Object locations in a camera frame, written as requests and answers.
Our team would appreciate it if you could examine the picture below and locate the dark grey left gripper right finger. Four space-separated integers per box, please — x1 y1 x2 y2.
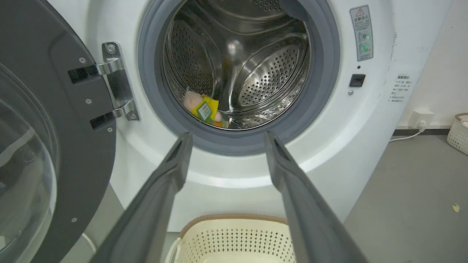
264 131 369 263

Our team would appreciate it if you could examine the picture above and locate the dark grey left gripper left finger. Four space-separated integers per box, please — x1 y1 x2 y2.
90 132 193 263

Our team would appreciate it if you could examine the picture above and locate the cream perforated laundry basket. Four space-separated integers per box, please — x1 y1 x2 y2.
165 214 296 263

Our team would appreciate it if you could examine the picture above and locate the white front-load washing machine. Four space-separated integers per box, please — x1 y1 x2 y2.
47 0 454 233

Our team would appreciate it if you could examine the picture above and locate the pink and yellow plush toy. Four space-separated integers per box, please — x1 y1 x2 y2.
183 91 229 128

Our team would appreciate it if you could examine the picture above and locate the dark grey washing machine door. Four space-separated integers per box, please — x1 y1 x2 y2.
0 0 117 263

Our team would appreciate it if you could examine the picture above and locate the small white woven basket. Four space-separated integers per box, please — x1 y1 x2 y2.
446 113 468 156

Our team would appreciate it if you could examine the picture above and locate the chrome door hinge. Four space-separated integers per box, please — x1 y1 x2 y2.
96 42 140 122

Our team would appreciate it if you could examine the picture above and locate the white text label sticker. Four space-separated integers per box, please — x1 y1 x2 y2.
390 74 413 104

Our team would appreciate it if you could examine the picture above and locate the grey warning sticker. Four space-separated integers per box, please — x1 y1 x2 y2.
350 5 374 62

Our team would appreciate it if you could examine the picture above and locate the white power cable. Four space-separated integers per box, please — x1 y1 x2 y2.
389 124 427 143

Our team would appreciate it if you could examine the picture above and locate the white wall power socket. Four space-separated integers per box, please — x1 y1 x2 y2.
408 108 435 129

